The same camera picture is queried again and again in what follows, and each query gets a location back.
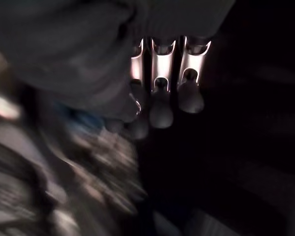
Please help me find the grey patterned clothes pile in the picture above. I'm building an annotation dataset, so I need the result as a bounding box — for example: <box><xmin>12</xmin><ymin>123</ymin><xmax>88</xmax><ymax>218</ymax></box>
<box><xmin>0</xmin><ymin>48</ymin><xmax>150</xmax><ymax>236</ymax></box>

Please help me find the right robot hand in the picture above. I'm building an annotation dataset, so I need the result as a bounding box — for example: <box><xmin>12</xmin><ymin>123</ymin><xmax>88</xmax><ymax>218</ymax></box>
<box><xmin>0</xmin><ymin>0</ymin><xmax>237</xmax><ymax>140</ymax></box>

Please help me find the blue garment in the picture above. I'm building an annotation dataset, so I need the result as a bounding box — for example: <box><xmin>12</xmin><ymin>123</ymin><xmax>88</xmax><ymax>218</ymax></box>
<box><xmin>53</xmin><ymin>100</ymin><xmax>106</xmax><ymax>135</ymax></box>

